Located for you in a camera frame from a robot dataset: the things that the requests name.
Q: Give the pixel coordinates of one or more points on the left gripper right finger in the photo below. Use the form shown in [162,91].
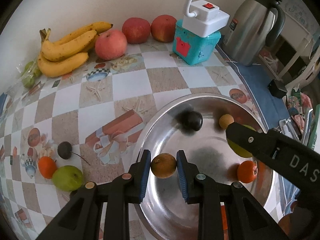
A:
[224,208]

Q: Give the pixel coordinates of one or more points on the dark red apple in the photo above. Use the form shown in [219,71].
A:
[137,30]

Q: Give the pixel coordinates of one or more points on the yellow banana bunch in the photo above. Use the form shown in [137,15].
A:
[70,52]

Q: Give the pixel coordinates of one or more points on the checkered vinyl tablecloth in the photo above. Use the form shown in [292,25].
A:
[72,107]

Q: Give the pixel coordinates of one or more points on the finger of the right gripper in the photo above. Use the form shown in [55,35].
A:
[289,158]

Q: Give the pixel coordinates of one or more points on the white plastic rack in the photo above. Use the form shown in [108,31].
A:
[294,58]

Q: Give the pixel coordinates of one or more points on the orange cherry tomato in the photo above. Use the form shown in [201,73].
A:
[47,167]
[247,171]

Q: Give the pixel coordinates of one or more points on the pink red apple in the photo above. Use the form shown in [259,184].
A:
[111,45]

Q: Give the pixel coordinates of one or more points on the blue table cloth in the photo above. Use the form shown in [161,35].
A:
[271,109]

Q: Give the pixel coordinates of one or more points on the dark plum in tray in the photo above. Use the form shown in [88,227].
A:
[192,120]

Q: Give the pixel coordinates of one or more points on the steel thermos jug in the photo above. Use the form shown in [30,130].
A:
[256,23]

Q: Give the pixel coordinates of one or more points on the steel round tray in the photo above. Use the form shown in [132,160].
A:
[163,210]

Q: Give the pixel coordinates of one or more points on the bag of green fruits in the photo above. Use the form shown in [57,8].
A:
[30,74]

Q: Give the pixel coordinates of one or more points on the small tan longan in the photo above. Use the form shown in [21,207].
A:
[225,120]

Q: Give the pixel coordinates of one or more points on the teal plastic box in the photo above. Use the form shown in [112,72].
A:
[191,48]

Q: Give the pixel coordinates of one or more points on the white switch lamp socket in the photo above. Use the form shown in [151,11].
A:
[203,18]

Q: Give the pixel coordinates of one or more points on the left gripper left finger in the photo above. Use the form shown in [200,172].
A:
[80,218]

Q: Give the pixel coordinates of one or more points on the black power adapter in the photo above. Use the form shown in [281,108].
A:
[277,89]

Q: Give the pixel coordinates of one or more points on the brown longan fruit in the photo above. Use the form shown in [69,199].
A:
[163,165]

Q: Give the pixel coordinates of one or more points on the dark cherry with stem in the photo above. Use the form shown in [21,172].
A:
[65,151]

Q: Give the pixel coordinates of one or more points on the red orange apple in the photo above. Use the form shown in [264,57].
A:
[163,28]

